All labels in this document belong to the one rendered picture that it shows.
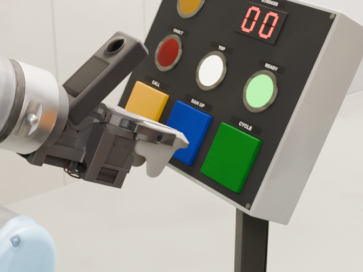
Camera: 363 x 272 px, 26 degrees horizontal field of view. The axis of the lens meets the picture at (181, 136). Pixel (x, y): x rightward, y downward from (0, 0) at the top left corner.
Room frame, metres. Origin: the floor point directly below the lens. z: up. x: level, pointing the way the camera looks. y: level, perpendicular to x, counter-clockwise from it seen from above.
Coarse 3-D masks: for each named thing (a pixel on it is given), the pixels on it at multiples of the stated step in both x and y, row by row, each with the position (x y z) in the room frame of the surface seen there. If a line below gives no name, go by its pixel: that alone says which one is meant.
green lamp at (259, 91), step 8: (256, 80) 0.97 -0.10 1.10; (264, 80) 0.96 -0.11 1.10; (248, 88) 0.97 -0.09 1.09; (256, 88) 0.96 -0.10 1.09; (264, 88) 0.96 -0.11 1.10; (272, 88) 0.95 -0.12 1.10; (248, 96) 0.97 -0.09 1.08; (256, 96) 0.96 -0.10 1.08; (264, 96) 0.95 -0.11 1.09; (256, 104) 0.95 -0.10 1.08; (264, 104) 0.94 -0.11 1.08
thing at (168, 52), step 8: (168, 40) 1.13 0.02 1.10; (176, 40) 1.12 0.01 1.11; (160, 48) 1.13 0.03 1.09; (168, 48) 1.12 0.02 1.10; (176, 48) 1.11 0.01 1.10; (160, 56) 1.12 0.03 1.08; (168, 56) 1.11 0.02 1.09; (176, 56) 1.10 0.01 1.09; (160, 64) 1.12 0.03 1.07; (168, 64) 1.10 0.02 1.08
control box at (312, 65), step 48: (240, 0) 1.08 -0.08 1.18; (288, 0) 1.02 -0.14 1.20; (192, 48) 1.09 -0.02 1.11; (240, 48) 1.03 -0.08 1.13; (288, 48) 0.97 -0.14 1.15; (336, 48) 0.94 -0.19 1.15; (192, 96) 1.04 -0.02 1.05; (240, 96) 0.98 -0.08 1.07; (288, 96) 0.93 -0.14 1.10; (336, 96) 0.95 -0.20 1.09; (288, 144) 0.90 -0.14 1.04; (240, 192) 0.89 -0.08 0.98; (288, 192) 0.90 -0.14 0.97
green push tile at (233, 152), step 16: (224, 128) 0.96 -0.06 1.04; (224, 144) 0.94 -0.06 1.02; (240, 144) 0.93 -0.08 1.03; (256, 144) 0.91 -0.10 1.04; (208, 160) 0.95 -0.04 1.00; (224, 160) 0.93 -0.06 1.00; (240, 160) 0.91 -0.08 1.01; (208, 176) 0.93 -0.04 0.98; (224, 176) 0.91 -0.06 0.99; (240, 176) 0.90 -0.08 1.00
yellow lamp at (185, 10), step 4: (180, 0) 1.16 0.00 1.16; (184, 0) 1.15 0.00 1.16; (188, 0) 1.15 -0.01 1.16; (192, 0) 1.14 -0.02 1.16; (196, 0) 1.13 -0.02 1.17; (200, 0) 1.13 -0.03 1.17; (180, 4) 1.15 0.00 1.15; (184, 4) 1.15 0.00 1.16; (188, 4) 1.14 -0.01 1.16; (192, 4) 1.13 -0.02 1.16; (196, 4) 1.13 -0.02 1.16; (180, 8) 1.15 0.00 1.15; (184, 8) 1.14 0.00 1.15; (188, 8) 1.14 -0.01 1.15; (192, 8) 1.13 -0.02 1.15; (196, 8) 1.13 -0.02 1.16; (184, 12) 1.14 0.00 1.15; (188, 12) 1.13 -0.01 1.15
